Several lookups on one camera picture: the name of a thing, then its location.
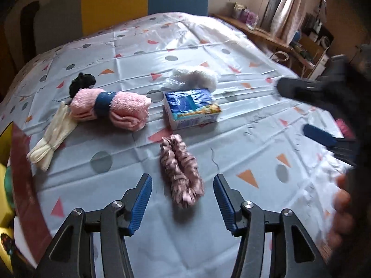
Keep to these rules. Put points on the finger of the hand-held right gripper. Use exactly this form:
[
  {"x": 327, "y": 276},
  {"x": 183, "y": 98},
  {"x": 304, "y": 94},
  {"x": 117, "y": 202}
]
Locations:
[
  {"x": 298, "y": 89},
  {"x": 320, "y": 136}
]

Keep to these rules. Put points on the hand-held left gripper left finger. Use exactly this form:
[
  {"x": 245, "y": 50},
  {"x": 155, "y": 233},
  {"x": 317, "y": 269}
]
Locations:
[{"x": 140, "y": 205}]

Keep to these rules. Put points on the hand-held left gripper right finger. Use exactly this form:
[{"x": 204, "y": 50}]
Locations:
[{"x": 225, "y": 205}]

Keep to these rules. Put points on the pink satin scrunchie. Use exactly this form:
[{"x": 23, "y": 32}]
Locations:
[{"x": 181, "y": 173}]

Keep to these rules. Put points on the pink towel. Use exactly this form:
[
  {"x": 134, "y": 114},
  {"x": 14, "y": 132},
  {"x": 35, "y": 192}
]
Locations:
[{"x": 121, "y": 107}]

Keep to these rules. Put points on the blue tissue packet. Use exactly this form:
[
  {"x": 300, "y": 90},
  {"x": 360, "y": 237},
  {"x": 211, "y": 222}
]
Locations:
[{"x": 191, "y": 108}]

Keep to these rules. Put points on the clear plastic bag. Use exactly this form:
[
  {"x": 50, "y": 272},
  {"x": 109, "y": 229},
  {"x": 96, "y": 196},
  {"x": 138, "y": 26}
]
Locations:
[{"x": 194, "y": 76}]

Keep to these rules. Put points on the cream socks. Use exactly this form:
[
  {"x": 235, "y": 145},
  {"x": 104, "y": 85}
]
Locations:
[{"x": 50, "y": 142}]

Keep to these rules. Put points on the red box with gold inside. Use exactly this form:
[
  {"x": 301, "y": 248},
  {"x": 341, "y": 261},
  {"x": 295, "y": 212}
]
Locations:
[{"x": 23, "y": 173}]

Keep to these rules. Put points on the green silicone bottle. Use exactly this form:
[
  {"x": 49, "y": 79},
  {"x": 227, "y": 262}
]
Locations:
[{"x": 8, "y": 185}]

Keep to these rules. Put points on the black scrunchie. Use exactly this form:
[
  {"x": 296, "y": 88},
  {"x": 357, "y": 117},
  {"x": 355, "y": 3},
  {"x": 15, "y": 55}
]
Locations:
[{"x": 82, "y": 82}]

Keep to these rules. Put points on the person's right hand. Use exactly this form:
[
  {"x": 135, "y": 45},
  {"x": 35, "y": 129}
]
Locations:
[{"x": 342, "y": 208}]

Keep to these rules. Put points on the blue round object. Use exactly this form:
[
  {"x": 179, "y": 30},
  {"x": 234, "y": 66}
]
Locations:
[{"x": 296, "y": 37}]

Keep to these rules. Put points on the wooden side table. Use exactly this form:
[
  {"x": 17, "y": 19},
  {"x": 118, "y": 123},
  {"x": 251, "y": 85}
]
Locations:
[{"x": 260, "y": 34}]

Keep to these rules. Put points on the patterned curtain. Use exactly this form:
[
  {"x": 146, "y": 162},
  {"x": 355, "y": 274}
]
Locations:
[{"x": 289, "y": 8}]

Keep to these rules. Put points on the purple box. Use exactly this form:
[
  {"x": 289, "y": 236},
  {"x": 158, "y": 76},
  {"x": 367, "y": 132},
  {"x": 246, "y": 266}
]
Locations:
[{"x": 251, "y": 16}]

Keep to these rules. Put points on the pale packet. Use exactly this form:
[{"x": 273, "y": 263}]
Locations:
[{"x": 239, "y": 10}]

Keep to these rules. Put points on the grey yellow blue headboard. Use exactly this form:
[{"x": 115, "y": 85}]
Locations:
[{"x": 116, "y": 5}]

